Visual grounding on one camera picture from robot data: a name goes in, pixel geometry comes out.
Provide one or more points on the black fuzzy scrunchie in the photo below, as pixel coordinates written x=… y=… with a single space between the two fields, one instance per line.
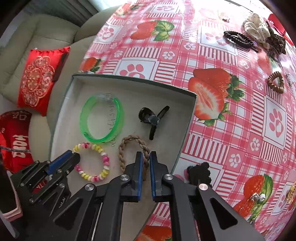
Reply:
x=199 y=174

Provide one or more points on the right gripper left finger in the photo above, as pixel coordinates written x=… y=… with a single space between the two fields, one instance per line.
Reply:
x=135 y=171

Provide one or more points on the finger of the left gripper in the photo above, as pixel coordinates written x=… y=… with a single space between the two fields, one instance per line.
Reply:
x=61 y=159

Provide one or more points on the beige green sofa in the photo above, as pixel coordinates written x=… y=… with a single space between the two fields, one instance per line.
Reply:
x=45 y=32

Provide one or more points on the dark leopard scrunchie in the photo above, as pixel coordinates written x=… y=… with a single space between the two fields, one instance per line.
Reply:
x=276 y=44

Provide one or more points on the green translucent bangle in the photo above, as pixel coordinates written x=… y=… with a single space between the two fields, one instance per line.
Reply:
x=101 y=118

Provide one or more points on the white polka dot scrunchie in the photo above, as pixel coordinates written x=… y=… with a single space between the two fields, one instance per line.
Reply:
x=256 y=28

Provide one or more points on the strawberry plaid tablecloth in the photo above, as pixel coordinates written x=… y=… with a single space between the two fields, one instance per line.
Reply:
x=244 y=119

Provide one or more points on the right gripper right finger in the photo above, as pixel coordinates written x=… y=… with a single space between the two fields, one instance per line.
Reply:
x=160 y=193

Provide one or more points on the red printed fabric bag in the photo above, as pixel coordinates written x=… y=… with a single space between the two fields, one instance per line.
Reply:
x=15 y=150

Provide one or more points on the red embroidered cushion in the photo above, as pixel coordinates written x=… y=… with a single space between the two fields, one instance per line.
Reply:
x=37 y=79

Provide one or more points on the black claw hair clip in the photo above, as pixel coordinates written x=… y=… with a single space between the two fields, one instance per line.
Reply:
x=147 y=116

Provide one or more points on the white shallow cardboard box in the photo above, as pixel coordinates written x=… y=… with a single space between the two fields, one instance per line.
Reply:
x=134 y=94

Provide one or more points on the black smartphone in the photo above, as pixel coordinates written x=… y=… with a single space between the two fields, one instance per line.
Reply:
x=60 y=66

